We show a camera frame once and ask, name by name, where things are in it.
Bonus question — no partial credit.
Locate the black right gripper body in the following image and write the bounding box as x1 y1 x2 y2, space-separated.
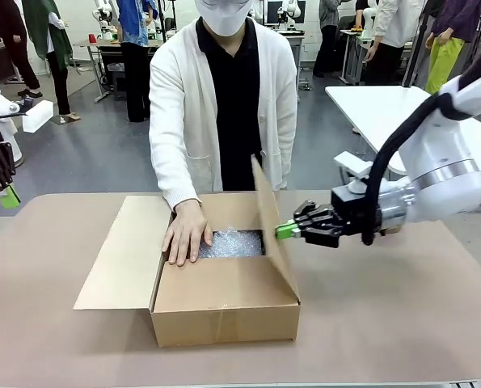
331 186 382 240

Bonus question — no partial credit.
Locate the person in cream jacket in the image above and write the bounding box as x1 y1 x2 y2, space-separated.
363 0 421 86

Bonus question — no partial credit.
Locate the black computer monitor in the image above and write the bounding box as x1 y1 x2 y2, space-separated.
266 0 307 23

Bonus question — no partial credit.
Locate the clear bubble wrap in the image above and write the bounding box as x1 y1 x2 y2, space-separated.
199 229 264 259

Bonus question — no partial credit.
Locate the person in green shawl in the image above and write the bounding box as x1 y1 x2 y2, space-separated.
21 0 82 122

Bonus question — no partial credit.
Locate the black slanted pole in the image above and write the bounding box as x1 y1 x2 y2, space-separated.
401 11 435 88

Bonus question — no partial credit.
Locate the person in dark clothes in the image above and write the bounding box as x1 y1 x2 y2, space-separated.
0 0 44 99

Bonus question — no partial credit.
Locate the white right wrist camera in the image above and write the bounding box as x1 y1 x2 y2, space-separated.
333 151 374 193

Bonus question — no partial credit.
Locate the person in grey top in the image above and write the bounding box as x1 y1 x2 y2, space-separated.
312 0 348 78

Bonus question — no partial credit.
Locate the person in white cardigan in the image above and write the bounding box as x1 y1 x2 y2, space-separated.
148 0 298 211

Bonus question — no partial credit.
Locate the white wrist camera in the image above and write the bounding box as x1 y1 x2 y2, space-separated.
333 151 374 193
21 100 54 133

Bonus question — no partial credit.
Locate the grey desk black frame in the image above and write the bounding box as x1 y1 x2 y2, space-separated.
74 38 162 102

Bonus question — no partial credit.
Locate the person in blue shirt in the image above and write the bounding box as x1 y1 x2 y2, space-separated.
116 0 160 123

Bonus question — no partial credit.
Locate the person's right hand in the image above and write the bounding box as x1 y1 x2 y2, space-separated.
162 198 213 267

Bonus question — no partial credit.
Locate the black cable bundle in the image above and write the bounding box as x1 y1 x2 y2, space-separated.
361 30 481 247

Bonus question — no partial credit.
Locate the brown cardboard box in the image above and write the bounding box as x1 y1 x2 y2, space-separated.
73 154 302 348

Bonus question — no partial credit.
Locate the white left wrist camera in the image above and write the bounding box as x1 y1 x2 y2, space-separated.
21 100 54 133

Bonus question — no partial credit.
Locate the person's right forearm white sleeve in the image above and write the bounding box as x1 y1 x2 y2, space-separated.
149 133 203 212

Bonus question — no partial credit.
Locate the person in lime trousers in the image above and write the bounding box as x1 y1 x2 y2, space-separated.
424 0 481 96

